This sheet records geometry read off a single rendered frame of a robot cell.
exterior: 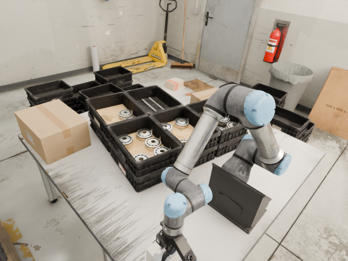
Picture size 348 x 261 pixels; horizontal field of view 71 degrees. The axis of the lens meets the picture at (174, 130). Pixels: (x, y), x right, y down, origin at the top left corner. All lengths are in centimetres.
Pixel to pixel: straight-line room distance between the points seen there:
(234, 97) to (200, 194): 37
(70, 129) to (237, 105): 109
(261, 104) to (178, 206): 43
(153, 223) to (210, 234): 29
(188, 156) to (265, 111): 33
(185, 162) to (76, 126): 90
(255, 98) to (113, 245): 89
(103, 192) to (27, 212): 110
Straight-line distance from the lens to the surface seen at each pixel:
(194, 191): 90
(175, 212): 83
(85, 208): 140
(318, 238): 250
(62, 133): 163
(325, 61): 411
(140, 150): 150
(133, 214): 134
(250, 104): 87
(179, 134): 165
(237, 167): 126
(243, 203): 125
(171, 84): 253
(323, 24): 407
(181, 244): 98
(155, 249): 111
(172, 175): 97
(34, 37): 445
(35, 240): 225
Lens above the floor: 178
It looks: 34 degrees down
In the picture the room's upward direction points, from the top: 5 degrees clockwise
